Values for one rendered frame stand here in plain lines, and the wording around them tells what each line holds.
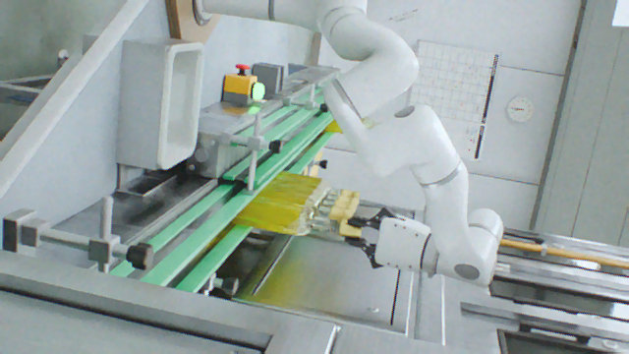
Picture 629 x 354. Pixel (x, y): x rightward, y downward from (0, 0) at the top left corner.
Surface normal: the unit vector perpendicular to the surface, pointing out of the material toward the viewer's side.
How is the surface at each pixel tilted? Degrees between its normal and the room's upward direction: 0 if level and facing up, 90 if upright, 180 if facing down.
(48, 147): 0
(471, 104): 90
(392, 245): 108
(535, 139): 90
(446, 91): 90
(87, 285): 90
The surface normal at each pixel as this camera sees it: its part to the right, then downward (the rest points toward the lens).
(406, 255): -0.43, 0.25
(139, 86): -0.18, 0.23
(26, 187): 0.97, 0.18
